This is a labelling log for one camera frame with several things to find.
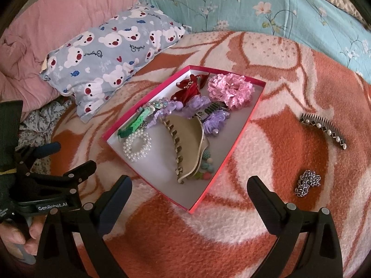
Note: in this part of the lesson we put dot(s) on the beige claw hair clip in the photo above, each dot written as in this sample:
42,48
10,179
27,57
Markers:
185,139

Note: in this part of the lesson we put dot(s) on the person's left hand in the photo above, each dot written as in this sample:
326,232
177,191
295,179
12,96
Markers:
13,234

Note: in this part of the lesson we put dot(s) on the orange floral blanket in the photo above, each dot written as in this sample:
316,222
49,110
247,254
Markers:
289,98

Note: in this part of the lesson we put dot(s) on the purple tulle scrunchie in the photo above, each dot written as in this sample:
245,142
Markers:
213,123

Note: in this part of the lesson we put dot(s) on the bear print pillow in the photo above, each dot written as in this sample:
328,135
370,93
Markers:
116,55

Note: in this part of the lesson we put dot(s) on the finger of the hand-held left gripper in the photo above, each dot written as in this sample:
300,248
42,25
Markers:
82,172
47,149

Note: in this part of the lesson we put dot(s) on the green hair clip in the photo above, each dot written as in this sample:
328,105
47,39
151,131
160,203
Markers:
136,123

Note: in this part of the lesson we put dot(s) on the pink cardboard box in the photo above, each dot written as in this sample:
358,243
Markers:
156,165

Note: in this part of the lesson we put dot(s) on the pink lace scrunchie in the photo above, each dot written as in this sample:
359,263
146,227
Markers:
230,91

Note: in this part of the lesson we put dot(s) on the small dark hair comb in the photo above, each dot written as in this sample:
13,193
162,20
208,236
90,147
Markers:
211,110

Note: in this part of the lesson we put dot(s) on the red velvet bow hair clip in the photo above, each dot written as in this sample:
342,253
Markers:
189,91

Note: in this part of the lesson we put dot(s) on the grey floral cloth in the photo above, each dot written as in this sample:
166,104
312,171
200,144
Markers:
43,121

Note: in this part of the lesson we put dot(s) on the purple fabric scrunchie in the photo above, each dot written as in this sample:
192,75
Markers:
165,113

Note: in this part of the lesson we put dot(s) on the turquoise floral pillow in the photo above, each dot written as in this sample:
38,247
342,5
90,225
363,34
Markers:
260,5

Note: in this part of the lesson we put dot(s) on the pink quilt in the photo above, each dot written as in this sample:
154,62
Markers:
58,20

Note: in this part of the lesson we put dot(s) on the pearl studded hair comb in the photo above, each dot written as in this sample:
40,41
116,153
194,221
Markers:
324,129

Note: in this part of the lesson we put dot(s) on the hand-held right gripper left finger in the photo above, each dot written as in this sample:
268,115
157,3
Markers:
116,205

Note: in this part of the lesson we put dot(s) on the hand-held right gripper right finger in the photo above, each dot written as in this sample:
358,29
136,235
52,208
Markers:
256,195

